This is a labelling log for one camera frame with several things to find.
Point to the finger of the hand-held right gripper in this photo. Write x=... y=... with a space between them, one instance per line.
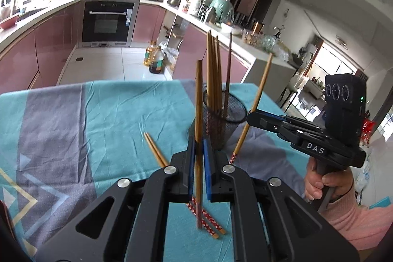
x=267 y=124
x=270 y=115

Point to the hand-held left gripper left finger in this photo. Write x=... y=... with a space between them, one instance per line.
x=192 y=170

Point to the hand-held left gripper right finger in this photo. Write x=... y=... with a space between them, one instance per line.
x=207 y=170

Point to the black mesh utensil holder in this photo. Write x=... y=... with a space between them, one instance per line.
x=236 y=127

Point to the person's right forearm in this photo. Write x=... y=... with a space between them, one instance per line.
x=362 y=225

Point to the person's right hand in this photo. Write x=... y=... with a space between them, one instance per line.
x=334 y=180

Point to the large balcony window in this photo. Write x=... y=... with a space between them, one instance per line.
x=337 y=61

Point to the plastic bag of greens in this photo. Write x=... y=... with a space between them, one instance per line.
x=274 y=47

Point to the clear snack container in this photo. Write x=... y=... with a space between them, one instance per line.
x=252 y=38

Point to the copper cup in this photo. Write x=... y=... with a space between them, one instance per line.
x=258 y=28

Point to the white bowl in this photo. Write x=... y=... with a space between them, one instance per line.
x=231 y=29

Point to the dark cooking oil bottle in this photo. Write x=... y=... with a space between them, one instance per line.
x=156 y=62

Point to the teal grey patterned tablecloth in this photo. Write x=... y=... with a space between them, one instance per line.
x=92 y=114

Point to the white plastic bag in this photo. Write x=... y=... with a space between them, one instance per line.
x=170 y=56

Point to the steel thermos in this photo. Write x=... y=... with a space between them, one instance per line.
x=209 y=14

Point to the yellow cooking oil bottle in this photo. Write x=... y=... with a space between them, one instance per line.
x=149 y=54

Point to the white jar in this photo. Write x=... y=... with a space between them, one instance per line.
x=193 y=6

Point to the black built-in oven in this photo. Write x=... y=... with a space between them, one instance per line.
x=107 y=22

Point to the pink kitchen base cabinets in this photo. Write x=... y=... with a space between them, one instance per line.
x=46 y=44

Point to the pink bowl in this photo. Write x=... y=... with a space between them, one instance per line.
x=8 y=22

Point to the wall painting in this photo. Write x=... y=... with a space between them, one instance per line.
x=248 y=2

